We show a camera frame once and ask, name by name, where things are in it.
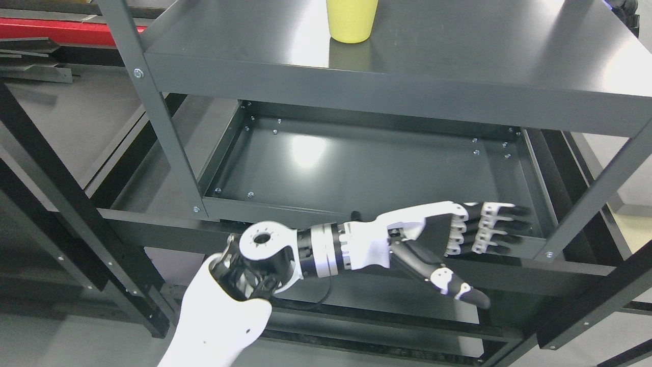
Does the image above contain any yellow plastic cup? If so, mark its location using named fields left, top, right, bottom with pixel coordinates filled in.
left=326, top=1, right=378, bottom=44

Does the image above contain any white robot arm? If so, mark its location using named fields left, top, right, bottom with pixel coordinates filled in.
left=158, top=221, right=345, bottom=366

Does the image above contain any dark grey metal shelf unit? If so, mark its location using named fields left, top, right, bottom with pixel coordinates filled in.
left=98, top=1, right=650, bottom=366

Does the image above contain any black metal rack frame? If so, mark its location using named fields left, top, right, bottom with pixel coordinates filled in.
left=2, top=84, right=173, bottom=338

